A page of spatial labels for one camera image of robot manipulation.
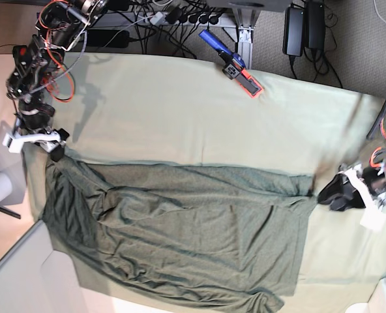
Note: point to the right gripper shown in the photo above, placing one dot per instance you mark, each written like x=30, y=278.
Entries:
x=34, y=117

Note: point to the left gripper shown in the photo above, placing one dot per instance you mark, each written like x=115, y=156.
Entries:
x=339, y=193

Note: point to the green grey T-shirt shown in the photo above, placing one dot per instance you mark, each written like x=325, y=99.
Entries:
x=223, y=238

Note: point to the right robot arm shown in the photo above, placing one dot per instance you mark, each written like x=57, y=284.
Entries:
x=38, y=67

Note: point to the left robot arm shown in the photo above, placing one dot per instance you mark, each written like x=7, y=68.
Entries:
x=378, y=156

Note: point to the light green table cloth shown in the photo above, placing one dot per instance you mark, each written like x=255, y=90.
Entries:
x=167, y=109

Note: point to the black tripod leg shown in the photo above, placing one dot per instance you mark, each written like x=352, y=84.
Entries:
x=10, y=213

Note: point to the black power brick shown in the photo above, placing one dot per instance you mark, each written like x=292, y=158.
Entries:
x=107, y=38

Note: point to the white power strip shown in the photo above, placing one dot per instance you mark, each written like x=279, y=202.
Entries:
x=206, y=19

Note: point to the black power adapter left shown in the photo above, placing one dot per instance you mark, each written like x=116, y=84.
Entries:
x=293, y=32

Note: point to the black power adapter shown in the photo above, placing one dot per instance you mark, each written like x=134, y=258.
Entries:
x=314, y=18
x=293, y=32

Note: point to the blue orange bar clamp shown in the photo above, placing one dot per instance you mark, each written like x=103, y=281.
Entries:
x=234, y=67

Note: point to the black power adapter right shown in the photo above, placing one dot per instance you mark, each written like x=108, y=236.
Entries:
x=314, y=18

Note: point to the aluminium frame post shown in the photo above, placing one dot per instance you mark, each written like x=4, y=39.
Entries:
x=245, y=20

